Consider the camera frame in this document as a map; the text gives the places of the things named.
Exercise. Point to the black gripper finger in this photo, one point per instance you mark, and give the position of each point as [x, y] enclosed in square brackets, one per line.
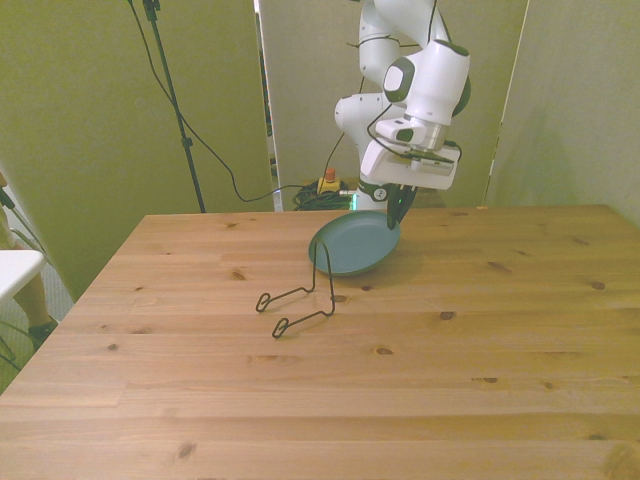
[394, 207]
[406, 202]

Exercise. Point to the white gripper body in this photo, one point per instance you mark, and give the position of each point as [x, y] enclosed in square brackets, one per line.
[400, 172]

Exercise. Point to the white chair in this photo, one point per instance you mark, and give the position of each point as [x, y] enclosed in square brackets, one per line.
[17, 270]

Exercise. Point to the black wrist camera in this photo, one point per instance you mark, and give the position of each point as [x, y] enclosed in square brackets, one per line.
[427, 155]

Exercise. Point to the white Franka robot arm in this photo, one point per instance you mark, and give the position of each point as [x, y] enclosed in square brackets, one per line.
[435, 85]

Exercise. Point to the black tripod stand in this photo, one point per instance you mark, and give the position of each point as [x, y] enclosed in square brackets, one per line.
[175, 105]

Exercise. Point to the person lower leg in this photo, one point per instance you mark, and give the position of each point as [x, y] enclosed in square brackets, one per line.
[32, 305]

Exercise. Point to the teal round plate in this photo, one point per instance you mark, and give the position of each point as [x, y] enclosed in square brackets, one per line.
[355, 245]

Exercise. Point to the yellow emergency stop box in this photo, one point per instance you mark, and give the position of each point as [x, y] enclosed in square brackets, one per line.
[330, 184]

